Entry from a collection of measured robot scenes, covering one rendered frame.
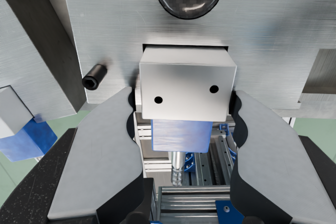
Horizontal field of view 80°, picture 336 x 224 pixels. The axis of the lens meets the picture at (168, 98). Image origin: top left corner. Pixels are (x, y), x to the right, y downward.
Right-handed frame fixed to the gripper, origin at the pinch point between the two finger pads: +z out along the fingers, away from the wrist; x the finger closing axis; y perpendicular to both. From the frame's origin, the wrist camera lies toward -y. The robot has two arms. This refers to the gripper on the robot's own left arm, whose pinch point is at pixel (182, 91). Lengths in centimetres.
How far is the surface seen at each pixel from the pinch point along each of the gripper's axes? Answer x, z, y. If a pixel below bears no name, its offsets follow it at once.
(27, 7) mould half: -12.7, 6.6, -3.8
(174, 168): -0.2, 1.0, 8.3
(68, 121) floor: -66, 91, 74
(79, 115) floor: -58, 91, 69
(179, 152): 0.1, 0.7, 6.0
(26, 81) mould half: -13.7, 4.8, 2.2
